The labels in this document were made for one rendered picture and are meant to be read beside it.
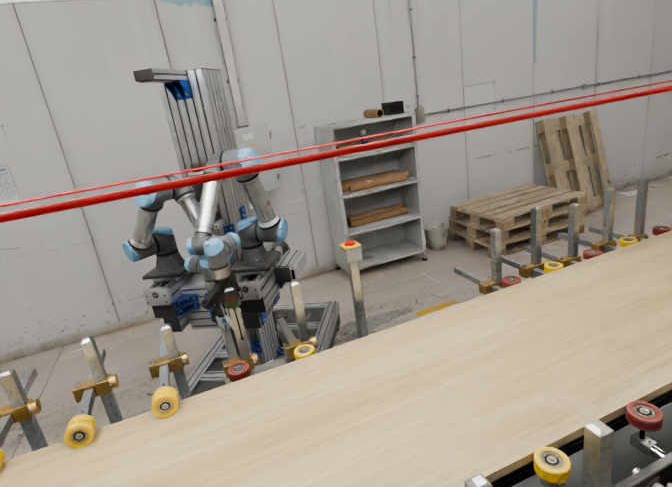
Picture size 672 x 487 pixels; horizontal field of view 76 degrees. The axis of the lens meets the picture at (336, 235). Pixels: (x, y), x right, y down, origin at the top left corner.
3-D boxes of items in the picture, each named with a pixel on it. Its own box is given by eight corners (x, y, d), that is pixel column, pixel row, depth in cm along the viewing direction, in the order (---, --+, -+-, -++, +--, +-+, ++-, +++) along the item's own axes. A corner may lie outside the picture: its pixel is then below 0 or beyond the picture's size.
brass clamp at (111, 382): (79, 394, 154) (74, 382, 152) (119, 381, 158) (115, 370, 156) (76, 404, 148) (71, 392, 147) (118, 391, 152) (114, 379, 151)
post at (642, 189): (631, 259, 248) (637, 178, 233) (635, 258, 249) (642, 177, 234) (637, 261, 244) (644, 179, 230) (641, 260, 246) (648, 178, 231)
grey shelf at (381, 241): (335, 269, 473) (313, 126, 425) (406, 249, 500) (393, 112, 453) (351, 282, 433) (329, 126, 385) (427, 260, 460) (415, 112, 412)
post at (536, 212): (530, 294, 224) (530, 206, 209) (536, 293, 225) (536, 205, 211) (536, 297, 221) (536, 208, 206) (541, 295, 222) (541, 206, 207)
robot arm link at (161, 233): (182, 247, 234) (175, 224, 230) (160, 256, 225) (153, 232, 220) (170, 245, 242) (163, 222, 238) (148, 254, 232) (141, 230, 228)
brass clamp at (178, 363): (152, 371, 162) (148, 359, 160) (189, 359, 166) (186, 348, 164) (152, 380, 156) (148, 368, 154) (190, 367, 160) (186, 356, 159)
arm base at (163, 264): (166, 262, 245) (161, 246, 242) (190, 260, 242) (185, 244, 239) (151, 273, 231) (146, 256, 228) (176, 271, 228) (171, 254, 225)
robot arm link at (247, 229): (246, 239, 232) (241, 215, 227) (269, 238, 228) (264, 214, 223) (236, 247, 221) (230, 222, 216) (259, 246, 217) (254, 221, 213)
